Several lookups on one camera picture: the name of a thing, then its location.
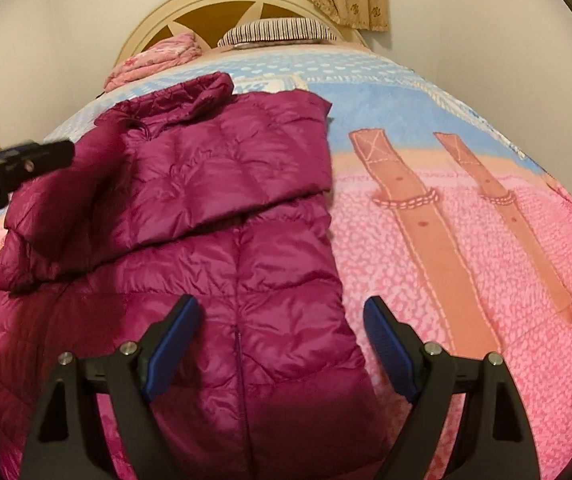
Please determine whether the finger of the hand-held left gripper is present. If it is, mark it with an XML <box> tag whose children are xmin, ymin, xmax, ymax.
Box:
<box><xmin>0</xmin><ymin>140</ymin><xmax>75</xmax><ymax>196</ymax></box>

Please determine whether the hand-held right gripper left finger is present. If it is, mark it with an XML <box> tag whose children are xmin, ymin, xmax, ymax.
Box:
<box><xmin>21</xmin><ymin>294</ymin><xmax>204</xmax><ymax>480</ymax></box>

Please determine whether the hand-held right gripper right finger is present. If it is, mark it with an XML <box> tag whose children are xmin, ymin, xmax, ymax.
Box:
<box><xmin>363</xmin><ymin>295</ymin><xmax>536</xmax><ymax>480</ymax></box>

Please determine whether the magenta puffer jacket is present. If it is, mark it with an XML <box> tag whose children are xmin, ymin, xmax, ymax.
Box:
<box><xmin>0</xmin><ymin>72</ymin><xmax>387</xmax><ymax>480</ymax></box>

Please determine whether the pink and blue printed blanket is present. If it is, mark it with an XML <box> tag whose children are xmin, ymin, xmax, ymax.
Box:
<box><xmin>0</xmin><ymin>50</ymin><xmax>572</xmax><ymax>480</ymax></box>

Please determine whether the pink folded quilt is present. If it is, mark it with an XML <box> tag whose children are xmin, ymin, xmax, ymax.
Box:
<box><xmin>103</xmin><ymin>32</ymin><xmax>204</xmax><ymax>93</ymax></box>

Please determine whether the cream wooden headboard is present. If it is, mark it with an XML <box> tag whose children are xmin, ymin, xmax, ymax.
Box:
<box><xmin>111</xmin><ymin>0</ymin><xmax>367</xmax><ymax>72</ymax></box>

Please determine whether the striped pillow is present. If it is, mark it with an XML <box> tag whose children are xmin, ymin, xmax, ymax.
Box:
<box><xmin>217</xmin><ymin>16</ymin><xmax>339</xmax><ymax>50</ymax></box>

